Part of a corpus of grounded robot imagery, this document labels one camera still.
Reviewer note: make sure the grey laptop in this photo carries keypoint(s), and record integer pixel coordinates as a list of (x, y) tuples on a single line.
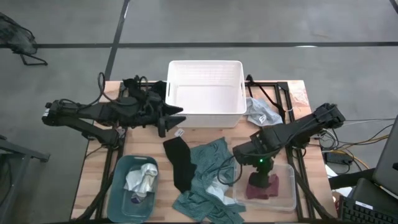
[(388, 161)]

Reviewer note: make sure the grey metal stand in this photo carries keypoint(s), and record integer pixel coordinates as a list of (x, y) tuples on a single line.
[(21, 152)]

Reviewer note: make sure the white perforated plastic basket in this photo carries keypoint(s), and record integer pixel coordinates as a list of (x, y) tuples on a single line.
[(205, 102)]

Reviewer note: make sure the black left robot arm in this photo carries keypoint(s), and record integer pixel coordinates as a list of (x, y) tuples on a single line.
[(81, 112)]

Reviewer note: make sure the white cloth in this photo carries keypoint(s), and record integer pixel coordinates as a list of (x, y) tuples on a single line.
[(141, 180)]

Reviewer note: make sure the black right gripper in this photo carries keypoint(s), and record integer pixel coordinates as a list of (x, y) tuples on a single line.
[(256, 149)]

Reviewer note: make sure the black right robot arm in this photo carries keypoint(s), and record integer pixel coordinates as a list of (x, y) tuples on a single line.
[(304, 124)]

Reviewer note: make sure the teal plastic bin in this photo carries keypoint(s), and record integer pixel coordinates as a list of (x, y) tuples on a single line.
[(116, 193)]

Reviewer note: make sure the black cloth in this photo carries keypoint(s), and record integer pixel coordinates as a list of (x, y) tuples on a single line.
[(180, 161)]

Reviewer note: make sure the green flower-patterned cloth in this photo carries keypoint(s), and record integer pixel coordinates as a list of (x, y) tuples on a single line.
[(205, 155)]

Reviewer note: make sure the black mesh chair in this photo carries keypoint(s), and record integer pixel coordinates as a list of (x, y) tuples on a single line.
[(15, 37)]

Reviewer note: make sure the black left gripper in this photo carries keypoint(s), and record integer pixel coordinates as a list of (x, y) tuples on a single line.
[(143, 109)]

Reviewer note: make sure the clear plastic bin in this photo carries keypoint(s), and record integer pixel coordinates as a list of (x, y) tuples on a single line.
[(287, 193)]

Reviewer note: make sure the black keyboard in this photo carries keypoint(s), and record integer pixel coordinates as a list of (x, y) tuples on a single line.
[(360, 214)]

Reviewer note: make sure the light grey cloth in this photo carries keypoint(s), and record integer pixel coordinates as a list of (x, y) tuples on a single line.
[(258, 109)]

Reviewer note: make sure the maroon cloth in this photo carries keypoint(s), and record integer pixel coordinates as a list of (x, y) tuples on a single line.
[(273, 186)]

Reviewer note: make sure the black power adapter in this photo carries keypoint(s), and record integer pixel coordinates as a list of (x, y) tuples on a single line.
[(339, 158)]

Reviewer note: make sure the small white tag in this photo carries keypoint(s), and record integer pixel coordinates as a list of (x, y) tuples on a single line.
[(179, 132)]

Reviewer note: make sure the dark purple cloth piece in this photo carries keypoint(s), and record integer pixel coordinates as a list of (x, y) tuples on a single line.
[(136, 198)]

